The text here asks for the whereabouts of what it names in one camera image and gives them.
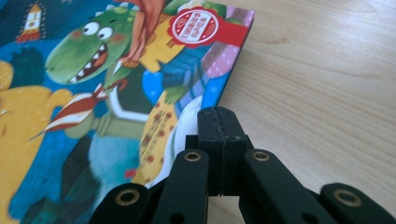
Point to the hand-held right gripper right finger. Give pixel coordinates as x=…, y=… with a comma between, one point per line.
x=233, y=137

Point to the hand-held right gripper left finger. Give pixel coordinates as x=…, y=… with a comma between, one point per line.
x=211, y=130

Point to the dinosaur picture book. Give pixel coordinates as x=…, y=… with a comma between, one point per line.
x=93, y=62

